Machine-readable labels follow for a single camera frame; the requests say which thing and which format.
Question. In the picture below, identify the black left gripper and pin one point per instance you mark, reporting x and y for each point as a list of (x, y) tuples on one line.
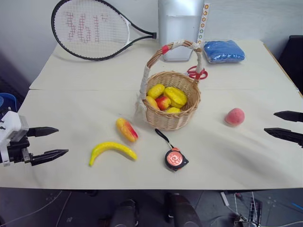
[(17, 151)]

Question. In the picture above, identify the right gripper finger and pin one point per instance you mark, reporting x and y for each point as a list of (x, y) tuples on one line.
[(291, 116), (288, 136)]

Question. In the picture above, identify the orange yellow fruit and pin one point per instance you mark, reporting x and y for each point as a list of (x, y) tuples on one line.
[(151, 101)]

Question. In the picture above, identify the small yellow fruit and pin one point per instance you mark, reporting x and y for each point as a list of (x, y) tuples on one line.
[(173, 110)]

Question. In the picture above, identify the blue bin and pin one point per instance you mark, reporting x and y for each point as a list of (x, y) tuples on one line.
[(8, 101)]

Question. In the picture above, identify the pink peach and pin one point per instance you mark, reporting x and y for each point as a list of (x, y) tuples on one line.
[(234, 117)]

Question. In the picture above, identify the yellow banana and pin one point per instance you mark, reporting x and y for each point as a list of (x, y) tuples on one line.
[(111, 146)]

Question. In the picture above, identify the red yellow mango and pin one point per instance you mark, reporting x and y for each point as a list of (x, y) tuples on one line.
[(126, 130)]

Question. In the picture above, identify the blue cloth in plastic bag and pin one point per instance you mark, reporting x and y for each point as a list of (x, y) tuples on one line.
[(223, 52)]

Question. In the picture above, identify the red scissors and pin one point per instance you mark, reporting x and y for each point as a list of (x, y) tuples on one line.
[(203, 75)]

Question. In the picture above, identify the yellow starfruit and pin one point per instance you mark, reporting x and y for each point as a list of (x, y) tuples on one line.
[(176, 97)]

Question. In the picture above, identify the black orange tape measure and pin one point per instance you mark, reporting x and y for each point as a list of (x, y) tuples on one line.
[(174, 159)]

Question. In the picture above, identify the yellow lemon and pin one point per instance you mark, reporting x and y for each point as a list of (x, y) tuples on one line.
[(156, 91)]

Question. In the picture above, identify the red yellow apple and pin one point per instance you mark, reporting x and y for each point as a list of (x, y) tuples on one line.
[(163, 102)]

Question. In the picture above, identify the white strip with hexagon prints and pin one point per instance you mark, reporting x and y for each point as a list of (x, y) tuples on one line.
[(203, 21)]

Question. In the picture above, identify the silver metal container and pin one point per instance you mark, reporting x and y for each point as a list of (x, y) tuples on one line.
[(180, 30)]

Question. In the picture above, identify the black white tennis racket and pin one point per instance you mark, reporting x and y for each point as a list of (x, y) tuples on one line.
[(152, 35)]

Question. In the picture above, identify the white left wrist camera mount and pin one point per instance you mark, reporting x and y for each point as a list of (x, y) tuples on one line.
[(11, 125)]

